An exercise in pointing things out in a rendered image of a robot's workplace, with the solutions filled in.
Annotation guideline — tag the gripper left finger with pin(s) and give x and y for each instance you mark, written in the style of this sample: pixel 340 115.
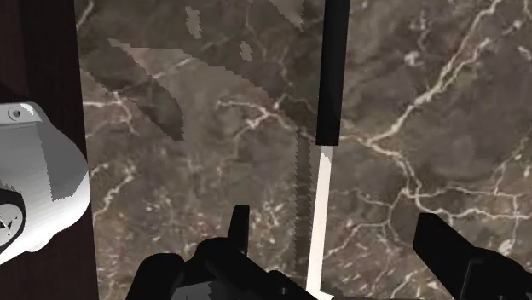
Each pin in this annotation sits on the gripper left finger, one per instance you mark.
pixel 224 266

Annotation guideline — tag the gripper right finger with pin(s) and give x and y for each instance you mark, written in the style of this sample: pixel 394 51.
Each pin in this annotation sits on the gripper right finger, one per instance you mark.
pixel 465 261

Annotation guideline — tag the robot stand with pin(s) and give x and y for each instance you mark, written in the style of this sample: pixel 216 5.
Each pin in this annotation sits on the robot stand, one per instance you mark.
pixel 50 50

